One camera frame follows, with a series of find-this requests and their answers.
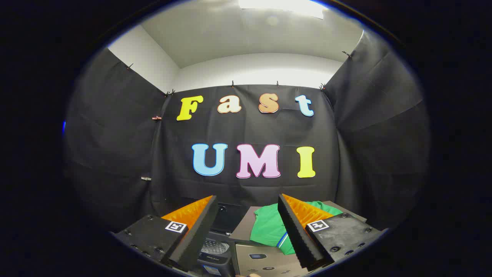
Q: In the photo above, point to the green button shirt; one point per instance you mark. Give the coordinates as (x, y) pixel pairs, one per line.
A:
(269, 227)

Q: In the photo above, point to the black backdrop cloth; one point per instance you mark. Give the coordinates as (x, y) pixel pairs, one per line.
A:
(250, 130)

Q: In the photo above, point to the grey washing machine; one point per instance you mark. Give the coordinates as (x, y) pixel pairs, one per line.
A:
(215, 263)

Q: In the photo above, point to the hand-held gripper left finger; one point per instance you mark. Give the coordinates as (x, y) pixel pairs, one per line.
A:
(200, 231)

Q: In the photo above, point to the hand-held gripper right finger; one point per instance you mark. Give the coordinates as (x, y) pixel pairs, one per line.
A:
(296, 231)

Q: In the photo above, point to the dark washing machine lid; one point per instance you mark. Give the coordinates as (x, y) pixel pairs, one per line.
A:
(232, 217)

